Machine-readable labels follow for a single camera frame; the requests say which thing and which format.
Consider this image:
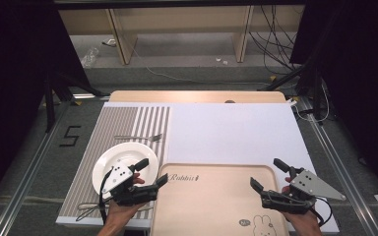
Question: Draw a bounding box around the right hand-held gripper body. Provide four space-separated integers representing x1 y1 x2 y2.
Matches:
260 166 347 216

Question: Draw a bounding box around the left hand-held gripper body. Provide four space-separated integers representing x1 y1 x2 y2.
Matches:
102 163 158 207

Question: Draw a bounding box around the white ceramic plate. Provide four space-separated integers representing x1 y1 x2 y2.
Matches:
92 142 159 201

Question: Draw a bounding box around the silver metal fork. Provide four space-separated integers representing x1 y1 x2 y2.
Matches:
113 133 163 143

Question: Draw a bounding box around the silver metal knife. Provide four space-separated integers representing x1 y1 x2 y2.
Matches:
77 202 155 212

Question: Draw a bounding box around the beige printed tray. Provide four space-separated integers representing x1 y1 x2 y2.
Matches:
149 162 290 236

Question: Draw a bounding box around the person's right hand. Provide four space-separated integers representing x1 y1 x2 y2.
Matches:
281 176 323 228

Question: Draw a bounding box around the person's left hand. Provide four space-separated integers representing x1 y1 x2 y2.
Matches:
106 173 146 220

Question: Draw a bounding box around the striped woven placemat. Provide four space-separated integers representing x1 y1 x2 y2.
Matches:
58 105 171 221

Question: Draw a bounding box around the white board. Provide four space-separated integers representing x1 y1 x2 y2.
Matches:
55 101 341 236

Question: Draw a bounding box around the black metal stand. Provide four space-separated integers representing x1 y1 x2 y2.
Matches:
42 69 111 134
256 48 327 123

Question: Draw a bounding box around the light wooden table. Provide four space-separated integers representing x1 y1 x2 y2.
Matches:
108 89 288 104

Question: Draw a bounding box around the dark curtain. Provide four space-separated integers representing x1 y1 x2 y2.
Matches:
289 0 378 200
0 0 93 210

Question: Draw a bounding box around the clear plastic bag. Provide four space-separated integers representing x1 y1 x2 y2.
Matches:
80 46 100 69

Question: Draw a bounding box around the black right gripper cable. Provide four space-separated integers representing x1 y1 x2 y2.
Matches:
307 196 334 228

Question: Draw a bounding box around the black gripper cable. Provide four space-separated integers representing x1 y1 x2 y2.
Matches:
307 196 334 228
75 166 114 226

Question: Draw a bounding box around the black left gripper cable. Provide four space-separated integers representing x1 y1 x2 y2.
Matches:
75 166 114 226

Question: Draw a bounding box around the metal floor rail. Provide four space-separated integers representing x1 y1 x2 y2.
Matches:
0 100 73 236
298 97 378 236

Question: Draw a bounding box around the thin white floor cable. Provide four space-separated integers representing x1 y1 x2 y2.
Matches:
129 40 265 87

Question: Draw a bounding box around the bundle of black cables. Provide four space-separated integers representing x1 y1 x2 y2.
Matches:
248 4 298 77

